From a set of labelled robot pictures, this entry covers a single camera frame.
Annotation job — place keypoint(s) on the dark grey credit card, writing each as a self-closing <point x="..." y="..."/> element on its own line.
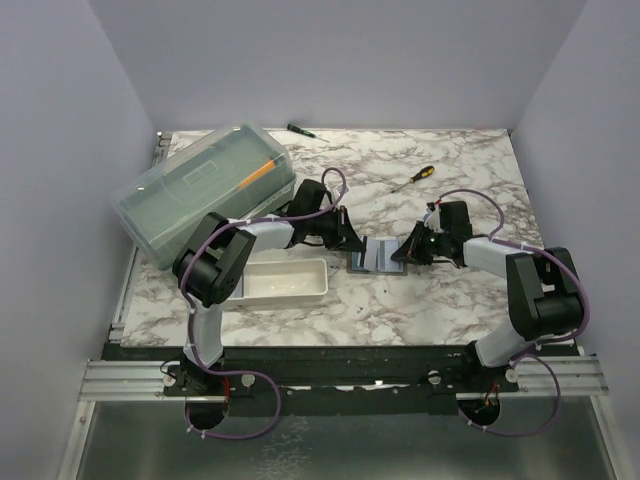
<point x="385" y="262"/>

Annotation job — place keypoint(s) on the grey card holder wallet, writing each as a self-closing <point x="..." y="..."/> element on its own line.
<point x="376" y="272"/>

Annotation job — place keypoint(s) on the blue credit card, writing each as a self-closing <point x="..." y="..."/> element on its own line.
<point x="366" y="260"/>

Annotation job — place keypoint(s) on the yellow black handle screwdriver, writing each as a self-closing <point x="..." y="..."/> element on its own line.
<point x="425" y="172"/>

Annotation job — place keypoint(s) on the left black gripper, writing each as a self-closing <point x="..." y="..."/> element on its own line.
<point x="343" y="230"/>

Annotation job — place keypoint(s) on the grey cards stack in tray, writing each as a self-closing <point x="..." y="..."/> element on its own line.
<point x="239" y="290"/>

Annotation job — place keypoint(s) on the small green black screwdriver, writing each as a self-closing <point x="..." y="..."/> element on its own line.
<point x="303" y="132"/>

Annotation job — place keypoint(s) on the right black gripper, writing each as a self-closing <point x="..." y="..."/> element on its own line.
<point x="412" y="251"/>

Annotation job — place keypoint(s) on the translucent green plastic toolbox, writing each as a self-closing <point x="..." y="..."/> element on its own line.
<point x="161" y="208"/>

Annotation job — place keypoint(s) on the orange pencil in toolbox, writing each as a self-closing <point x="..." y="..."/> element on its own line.
<point x="260" y="172"/>

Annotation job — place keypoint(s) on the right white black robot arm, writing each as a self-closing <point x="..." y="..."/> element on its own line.
<point x="544" y="298"/>

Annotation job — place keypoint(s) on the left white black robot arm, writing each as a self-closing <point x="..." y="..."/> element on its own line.
<point x="213" y="260"/>

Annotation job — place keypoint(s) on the black front mounting rail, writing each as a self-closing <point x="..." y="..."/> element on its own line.
<point x="304" y="381"/>

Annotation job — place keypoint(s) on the white rectangular tray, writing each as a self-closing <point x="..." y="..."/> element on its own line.
<point x="281" y="283"/>

